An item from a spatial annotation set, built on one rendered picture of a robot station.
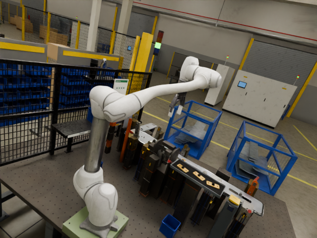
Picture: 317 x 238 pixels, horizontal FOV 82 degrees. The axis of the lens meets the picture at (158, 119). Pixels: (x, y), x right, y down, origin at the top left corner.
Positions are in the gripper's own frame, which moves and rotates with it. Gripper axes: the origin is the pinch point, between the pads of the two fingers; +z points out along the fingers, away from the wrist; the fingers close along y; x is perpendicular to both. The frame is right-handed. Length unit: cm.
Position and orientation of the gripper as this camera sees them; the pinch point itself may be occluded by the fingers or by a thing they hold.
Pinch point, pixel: (174, 114)
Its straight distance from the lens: 136.4
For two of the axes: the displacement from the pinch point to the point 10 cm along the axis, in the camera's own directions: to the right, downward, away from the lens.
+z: -2.6, 9.0, 3.5
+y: 5.5, -1.5, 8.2
